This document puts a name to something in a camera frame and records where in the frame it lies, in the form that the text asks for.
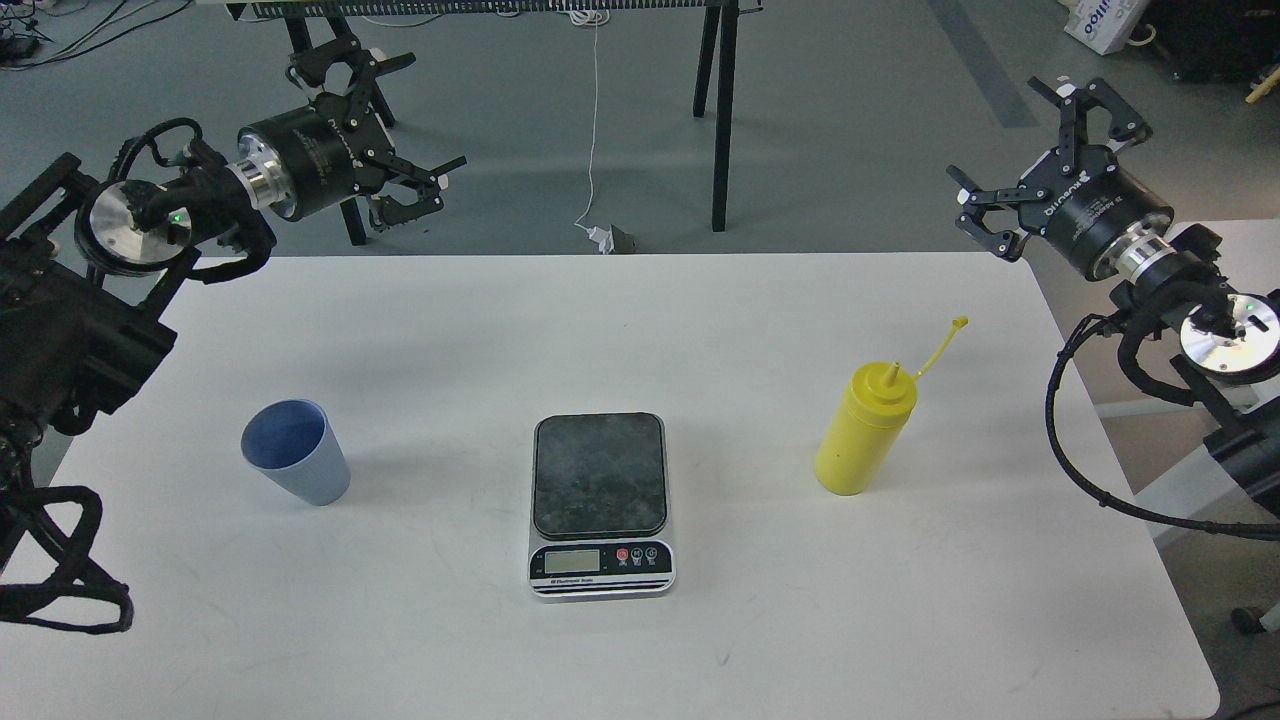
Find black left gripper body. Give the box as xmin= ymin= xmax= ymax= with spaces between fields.
xmin=238 ymin=96 xmax=387 ymax=222

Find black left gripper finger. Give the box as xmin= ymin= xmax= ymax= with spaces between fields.
xmin=364 ymin=152 xmax=468 ymax=232
xmin=288 ymin=38 xmax=416 ymax=111

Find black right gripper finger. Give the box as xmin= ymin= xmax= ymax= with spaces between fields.
xmin=1027 ymin=76 xmax=1153 ymax=181
xmin=946 ymin=165 xmax=1051 ymax=263

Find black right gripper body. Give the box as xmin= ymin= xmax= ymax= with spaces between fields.
xmin=1018 ymin=149 xmax=1174 ymax=281

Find yellow squeeze bottle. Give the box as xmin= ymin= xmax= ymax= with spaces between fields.
xmin=814 ymin=316 xmax=969 ymax=496

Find blue ribbed plastic cup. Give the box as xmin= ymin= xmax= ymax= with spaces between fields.
xmin=239 ymin=398 xmax=351 ymax=506

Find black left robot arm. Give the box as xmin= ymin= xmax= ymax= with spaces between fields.
xmin=1 ymin=33 xmax=465 ymax=635

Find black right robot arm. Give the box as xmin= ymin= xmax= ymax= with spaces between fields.
xmin=947 ymin=77 xmax=1277 ymax=542

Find digital kitchen scale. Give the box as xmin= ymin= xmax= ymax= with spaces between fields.
xmin=526 ymin=413 xmax=677 ymax=601

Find black trestle table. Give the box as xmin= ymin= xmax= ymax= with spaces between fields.
xmin=276 ymin=1 xmax=763 ymax=258

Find white cardboard box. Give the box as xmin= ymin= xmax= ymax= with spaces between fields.
xmin=1062 ymin=0 xmax=1152 ymax=56

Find white power adapter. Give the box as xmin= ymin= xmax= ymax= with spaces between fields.
xmin=588 ymin=225 xmax=637 ymax=255

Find white side table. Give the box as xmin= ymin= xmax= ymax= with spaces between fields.
xmin=1112 ymin=249 xmax=1279 ymax=543

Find white hanging cable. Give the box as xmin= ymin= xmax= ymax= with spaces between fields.
xmin=573 ymin=8 xmax=611 ymax=233

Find black floor cables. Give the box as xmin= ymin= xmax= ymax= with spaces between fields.
xmin=0 ymin=0 xmax=191 ymax=70

